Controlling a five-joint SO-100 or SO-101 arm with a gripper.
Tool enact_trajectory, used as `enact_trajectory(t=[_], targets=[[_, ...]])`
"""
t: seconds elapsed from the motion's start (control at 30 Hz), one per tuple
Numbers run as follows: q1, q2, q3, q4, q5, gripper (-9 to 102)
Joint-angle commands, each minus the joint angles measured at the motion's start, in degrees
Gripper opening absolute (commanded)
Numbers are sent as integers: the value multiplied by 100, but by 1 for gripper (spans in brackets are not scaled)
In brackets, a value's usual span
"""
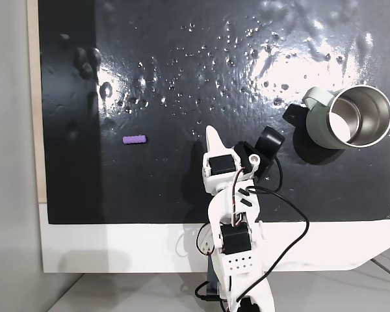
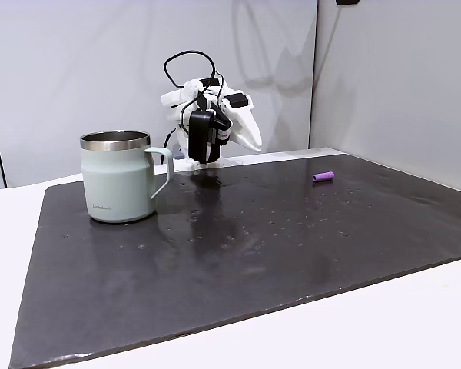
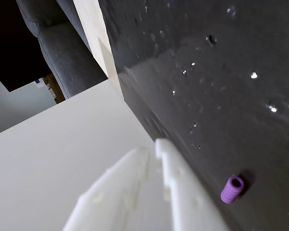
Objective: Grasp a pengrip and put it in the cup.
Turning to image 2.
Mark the purple pen grip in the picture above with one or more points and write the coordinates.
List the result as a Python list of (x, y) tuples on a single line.
[(323, 176)]

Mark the black table mat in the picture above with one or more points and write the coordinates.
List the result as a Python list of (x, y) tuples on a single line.
[(230, 261)]

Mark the pale green steel-rimmed mug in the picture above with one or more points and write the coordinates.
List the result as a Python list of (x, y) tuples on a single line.
[(117, 180)]

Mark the black camera box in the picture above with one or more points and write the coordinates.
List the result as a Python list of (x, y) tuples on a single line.
[(199, 134)]

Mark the black wall-mounted object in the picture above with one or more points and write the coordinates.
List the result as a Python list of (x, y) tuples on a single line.
[(347, 2)]

